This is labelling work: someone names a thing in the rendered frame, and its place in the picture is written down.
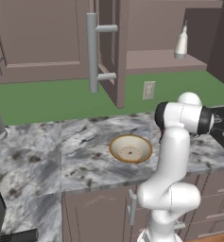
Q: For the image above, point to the taupe closed cabinet door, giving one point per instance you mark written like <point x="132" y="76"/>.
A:
<point x="41" y="38"/>

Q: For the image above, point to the taupe open cabinet door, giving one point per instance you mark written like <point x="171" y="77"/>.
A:
<point x="119" y="47"/>
<point x="222" y="41"/>

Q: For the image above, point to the cream mixing bowl brown rim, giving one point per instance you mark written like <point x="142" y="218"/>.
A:
<point x="130" y="150"/>

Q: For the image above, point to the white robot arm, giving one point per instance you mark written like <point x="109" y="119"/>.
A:
<point x="171" y="157"/>

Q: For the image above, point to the white wall outlet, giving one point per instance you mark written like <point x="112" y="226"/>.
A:
<point x="149" y="90"/>

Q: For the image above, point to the taupe base cupboard door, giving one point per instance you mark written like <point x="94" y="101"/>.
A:
<point x="97" y="217"/>

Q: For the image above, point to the black hob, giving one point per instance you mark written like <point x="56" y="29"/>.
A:
<point x="223" y="126"/>

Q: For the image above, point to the white bottle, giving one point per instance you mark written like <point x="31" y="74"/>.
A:
<point x="181" y="44"/>

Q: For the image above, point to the taupe wall cabinet shelf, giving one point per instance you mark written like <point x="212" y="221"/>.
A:
<point x="157" y="61"/>

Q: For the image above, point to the taupe drawer front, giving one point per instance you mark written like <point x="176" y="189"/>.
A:
<point x="215" y="209"/>
<point x="219" y="182"/>

